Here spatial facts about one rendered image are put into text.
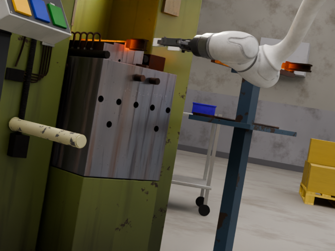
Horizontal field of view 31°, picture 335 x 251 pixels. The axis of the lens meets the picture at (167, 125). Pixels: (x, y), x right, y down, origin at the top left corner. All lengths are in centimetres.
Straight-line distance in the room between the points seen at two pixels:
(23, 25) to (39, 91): 52
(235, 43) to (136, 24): 92
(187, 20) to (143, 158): 72
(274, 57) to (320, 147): 554
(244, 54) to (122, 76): 58
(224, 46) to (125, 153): 66
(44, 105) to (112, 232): 56
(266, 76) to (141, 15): 88
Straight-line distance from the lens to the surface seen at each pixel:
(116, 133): 237
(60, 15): 208
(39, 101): 240
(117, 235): 248
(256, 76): 209
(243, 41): 197
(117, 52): 242
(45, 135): 212
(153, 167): 252
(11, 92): 234
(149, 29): 274
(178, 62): 281
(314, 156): 759
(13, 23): 190
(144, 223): 255
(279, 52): 208
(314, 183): 705
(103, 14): 296
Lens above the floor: 76
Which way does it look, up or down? 1 degrees down
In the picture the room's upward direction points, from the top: 10 degrees clockwise
